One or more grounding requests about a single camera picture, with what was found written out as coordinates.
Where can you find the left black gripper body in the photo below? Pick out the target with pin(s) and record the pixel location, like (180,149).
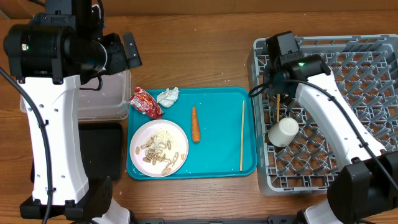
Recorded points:
(117,58)

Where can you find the red snack wrapper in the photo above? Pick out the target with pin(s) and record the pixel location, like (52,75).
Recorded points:
(145,103)

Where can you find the white tissue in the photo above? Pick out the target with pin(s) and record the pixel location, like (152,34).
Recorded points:
(168,97)

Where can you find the orange carrot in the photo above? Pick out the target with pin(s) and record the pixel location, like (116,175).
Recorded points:
(196,135)

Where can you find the white plate with food scraps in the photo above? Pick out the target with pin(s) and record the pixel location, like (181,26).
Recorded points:
(159,148)

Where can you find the wooden chopstick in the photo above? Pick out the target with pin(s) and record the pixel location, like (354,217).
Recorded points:
(278,107)
(242,137)

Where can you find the pale green cup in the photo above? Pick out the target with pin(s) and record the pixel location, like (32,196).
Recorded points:
(282,133)

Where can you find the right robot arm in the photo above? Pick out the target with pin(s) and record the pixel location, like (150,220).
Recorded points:
(367,181)

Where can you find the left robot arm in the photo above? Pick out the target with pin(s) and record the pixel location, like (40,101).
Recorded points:
(51,59)

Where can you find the grey dishwasher rack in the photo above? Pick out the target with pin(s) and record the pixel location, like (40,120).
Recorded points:
(365,69)

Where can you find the clear plastic storage bin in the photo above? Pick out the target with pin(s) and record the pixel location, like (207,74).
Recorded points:
(105,96)

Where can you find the black plastic tray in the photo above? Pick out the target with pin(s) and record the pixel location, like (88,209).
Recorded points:
(101,149)

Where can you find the teal serving tray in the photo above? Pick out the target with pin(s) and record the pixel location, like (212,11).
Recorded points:
(219,112)

